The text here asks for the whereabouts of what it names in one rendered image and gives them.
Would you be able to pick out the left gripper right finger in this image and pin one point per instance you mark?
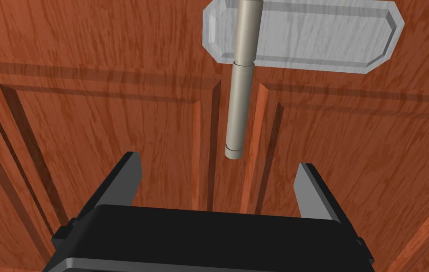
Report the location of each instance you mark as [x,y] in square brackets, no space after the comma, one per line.
[314,192]

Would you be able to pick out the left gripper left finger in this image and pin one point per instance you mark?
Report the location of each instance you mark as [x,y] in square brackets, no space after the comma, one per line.
[122,181]

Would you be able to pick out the brown wooden door leaf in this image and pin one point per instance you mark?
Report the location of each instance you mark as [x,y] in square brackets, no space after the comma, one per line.
[86,132]

